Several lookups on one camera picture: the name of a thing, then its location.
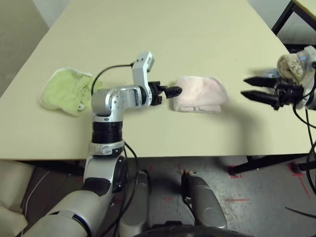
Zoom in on silver robot leg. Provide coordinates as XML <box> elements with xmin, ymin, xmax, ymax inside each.
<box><xmin>119</xmin><ymin>169</ymin><xmax>151</xmax><ymax>237</ymax></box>
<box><xmin>181</xmin><ymin>169</ymin><xmax>228</xmax><ymax>232</ymax></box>

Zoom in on silver left robot leg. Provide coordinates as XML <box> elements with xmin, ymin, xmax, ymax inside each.
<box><xmin>119</xmin><ymin>169</ymin><xmax>151</xmax><ymax>237</ymax></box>

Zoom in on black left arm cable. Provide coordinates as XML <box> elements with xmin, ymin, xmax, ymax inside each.
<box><xmin>91</xmin><ymin>142</ymin><xmax>139</xmax><ymax>237</ymax></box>

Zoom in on black framed side table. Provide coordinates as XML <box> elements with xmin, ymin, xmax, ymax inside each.
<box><xmin>271</xmin><ymin>0</ymin><xmax>316</xmax><ymax>54</ymax></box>

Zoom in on black robot torso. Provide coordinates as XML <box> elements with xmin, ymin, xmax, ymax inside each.
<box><xmin>138</xmin><ymin>221</ymin><xmax>252</xmax><ymax>237</ymax></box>

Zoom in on green terry towel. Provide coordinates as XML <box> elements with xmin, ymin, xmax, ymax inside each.
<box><xmin>39</xmin><ymin>67</ymin><xmax>103</xmax><ymax>117</ymax></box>

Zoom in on silver right robot leg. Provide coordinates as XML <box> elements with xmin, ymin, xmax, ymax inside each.
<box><xmin>181</xmin><ymin>169</ymin><xmax>228</xmax><ymax>232</ymax></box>

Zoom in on long black cable tie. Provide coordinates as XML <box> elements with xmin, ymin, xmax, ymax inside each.
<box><xmin>285</xmin><ymin>206</ymin><xmax>316</xmax><ymax>217</ymax></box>

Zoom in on red floor tape corner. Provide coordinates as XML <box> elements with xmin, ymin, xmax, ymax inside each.
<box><xmin>227</xmin><ymin>165</ymin><xmax>244</xmax><ymax>178</ymax></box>

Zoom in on black left camera cable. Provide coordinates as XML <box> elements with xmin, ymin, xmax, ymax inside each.
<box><xmin>90</xmin><ymin>63</ymin><xmax>135</xmax><ymax>96</ymax></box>

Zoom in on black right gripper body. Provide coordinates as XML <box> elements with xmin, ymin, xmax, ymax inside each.
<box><xmin>271</xmin><ymin>78</ymin><xmax>305</xmax><ymax>111</ymax></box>

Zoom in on pink terry towel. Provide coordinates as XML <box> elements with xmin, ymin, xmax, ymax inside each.
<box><xmin>170</xmin><ymin>76</ymin><xmax>229</xmax><ymax>114</ymax></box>

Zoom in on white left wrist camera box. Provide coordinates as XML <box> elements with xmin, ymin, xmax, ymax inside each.
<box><xmin>131</xmin><ymin>51</ymin><xmax>156</xmax><ymax>96</ymax></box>

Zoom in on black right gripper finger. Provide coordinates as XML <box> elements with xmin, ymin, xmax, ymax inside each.
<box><xmin>243</xmin><ymin>77</ymin><xmax>279</xmax><ymax>89</ymax></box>
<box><xmin>240</xmin><ymin>90</ymin><xmax>278</xmax><ymax>106</ymax></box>

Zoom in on black table foot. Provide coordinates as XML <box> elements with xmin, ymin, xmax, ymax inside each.
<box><xmin>231</xmin><ymin>153</ymin><xmax>316</xmax><ymax>175</ymax></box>
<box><xmin>14</xmin><ymin>159</ymin><xmax>86</xmax><ymax>176</ymax></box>

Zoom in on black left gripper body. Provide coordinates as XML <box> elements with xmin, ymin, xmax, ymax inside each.
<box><xmin>148</xmin><ymin>80</ymin><xmax>168</xmax><ymax>107</ymax></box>

